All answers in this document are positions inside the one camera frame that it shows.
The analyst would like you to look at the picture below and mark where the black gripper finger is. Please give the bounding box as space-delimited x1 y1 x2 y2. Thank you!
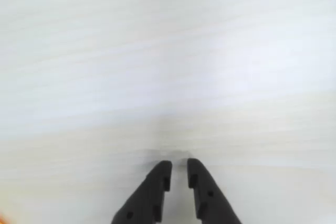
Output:
110 160 173 224
186 158 243 224

